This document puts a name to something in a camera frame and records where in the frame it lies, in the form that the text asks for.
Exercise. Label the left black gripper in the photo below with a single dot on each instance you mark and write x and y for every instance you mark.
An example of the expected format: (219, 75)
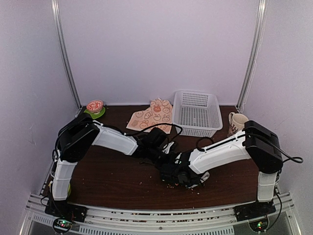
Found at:
(167, 159)

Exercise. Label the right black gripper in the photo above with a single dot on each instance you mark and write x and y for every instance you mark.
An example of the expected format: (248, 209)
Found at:
(198, 179)

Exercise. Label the blue polka dot towel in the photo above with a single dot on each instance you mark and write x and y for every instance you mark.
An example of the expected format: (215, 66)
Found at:
(198, 180)

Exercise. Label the white plastic basket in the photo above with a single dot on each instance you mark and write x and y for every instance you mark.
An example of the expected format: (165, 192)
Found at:
(198, 114)

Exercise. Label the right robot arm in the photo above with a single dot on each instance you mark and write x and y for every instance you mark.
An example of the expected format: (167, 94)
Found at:
(255, 142)

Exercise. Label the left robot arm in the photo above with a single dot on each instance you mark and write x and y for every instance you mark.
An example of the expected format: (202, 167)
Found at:
(75, 139)

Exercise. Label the beige bunny print towel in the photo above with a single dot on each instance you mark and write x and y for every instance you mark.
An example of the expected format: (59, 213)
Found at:
(159, 112)

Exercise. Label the green saucer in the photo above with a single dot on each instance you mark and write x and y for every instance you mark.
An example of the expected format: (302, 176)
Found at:
(96, 115)

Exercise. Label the red patterned small bowl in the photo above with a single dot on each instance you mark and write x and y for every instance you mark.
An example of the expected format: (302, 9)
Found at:
(95, 106)

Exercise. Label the beige patterned mug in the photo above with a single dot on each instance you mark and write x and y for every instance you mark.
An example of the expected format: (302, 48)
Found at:
(236, 123)

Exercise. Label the lime green bowl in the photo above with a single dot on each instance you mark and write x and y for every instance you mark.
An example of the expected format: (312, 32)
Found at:
(69, 189)

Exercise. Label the front aluminium rail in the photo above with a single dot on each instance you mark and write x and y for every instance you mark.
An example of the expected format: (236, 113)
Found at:
(207, 221)

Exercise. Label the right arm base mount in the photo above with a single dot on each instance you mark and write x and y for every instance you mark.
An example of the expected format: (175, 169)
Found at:
(253, 210)

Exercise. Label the left aluminium frame post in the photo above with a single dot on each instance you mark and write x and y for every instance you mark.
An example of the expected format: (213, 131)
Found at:
(64, 55)

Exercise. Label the aluminium frame post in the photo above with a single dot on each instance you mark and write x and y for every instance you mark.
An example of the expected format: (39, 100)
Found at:
(64, 55)
(256, 45)

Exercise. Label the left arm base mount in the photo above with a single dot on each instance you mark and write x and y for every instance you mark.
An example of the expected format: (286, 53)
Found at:
(69, 212)

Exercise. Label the right aluminium frame post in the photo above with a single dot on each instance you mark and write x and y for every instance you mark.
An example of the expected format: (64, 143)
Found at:
(256, 45)

